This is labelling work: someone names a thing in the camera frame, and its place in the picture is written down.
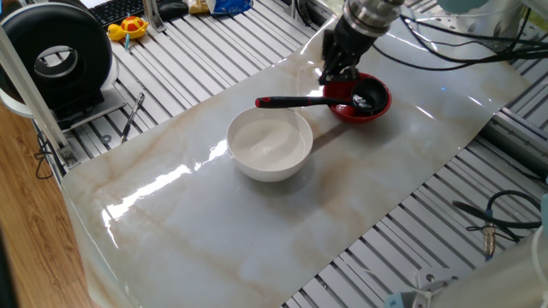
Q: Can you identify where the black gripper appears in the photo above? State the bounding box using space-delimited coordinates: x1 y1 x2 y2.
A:
318 15 378 86

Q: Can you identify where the black ladle with red accents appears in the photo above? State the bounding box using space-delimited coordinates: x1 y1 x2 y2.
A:
254 76 389 115

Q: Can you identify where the red bowl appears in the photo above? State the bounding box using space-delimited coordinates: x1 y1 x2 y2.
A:
322 71 393 125

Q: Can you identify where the white ceramic bowl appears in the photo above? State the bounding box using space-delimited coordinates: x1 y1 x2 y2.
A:
225 104 314 184

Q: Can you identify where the silver force torque sensor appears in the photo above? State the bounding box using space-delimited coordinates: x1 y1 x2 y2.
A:
341 0 406 39

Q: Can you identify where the blue snack packet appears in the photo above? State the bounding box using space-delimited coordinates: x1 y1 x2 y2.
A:
205 0 254 16

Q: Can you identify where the yellow packet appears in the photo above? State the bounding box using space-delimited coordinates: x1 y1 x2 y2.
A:
187 0 211 15

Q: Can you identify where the black computer mouse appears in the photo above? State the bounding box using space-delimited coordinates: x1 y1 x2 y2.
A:
157 0 190 21

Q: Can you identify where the yellow turtle toy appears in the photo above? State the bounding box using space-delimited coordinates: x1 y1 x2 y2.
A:
106 15 150 44

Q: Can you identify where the slim screwdriver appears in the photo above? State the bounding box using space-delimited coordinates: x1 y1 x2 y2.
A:
119 92 146 145

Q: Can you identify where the marble pattern table mat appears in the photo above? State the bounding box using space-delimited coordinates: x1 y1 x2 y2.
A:
61 12 532 308

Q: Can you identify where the black keyboard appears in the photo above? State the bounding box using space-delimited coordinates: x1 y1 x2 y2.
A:
87 0 146 29

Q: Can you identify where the white zip tie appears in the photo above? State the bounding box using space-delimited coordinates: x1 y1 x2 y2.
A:
410 285 436 308

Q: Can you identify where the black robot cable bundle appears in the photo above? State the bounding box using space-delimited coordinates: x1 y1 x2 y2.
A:
371 6 548 260

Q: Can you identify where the aluminium frame post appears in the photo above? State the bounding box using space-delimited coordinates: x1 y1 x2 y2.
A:
142 0 167 36
0 25 81 170

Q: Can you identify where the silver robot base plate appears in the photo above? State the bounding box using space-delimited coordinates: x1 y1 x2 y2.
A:
415 267 472 292

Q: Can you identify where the white device base plate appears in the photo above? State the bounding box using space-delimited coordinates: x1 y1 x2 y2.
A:
0 55 128 132

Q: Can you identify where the silver corner bracket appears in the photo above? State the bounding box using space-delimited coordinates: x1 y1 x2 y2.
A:
57 144 81 170

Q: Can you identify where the thin black cable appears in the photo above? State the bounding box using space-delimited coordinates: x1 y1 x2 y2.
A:
33 129 56 181

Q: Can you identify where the black round ring device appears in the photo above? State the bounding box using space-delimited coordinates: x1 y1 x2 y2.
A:
0 2 115 113

